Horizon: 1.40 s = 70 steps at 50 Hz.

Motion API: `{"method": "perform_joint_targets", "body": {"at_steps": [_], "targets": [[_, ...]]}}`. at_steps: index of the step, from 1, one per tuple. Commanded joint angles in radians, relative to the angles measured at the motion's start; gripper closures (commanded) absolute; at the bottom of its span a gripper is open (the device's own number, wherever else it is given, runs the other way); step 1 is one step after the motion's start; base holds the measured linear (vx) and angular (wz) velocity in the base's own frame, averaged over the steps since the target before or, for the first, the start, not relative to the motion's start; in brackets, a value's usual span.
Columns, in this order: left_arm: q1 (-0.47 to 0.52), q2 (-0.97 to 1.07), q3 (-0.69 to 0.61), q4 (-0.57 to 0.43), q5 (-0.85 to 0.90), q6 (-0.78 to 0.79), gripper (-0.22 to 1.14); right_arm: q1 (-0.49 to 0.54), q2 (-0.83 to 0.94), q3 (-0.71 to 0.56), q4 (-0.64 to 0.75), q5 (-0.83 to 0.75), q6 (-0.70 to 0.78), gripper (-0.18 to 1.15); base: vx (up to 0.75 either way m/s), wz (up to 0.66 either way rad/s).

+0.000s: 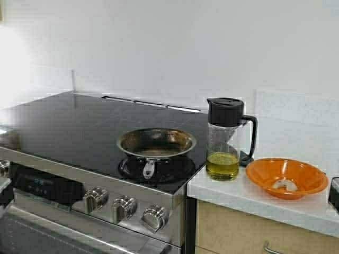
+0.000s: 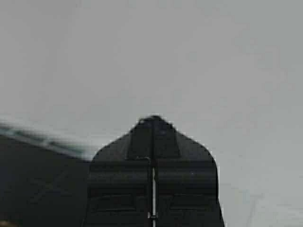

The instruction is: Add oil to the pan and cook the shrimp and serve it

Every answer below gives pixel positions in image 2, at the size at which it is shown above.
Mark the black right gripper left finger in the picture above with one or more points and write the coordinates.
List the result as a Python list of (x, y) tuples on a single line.
[(119, 187)]

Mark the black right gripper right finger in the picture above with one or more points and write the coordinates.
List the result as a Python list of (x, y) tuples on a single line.
[(187, 180)]

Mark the black glass stove cooktop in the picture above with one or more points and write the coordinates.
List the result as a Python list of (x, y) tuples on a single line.
[(43, 178)]

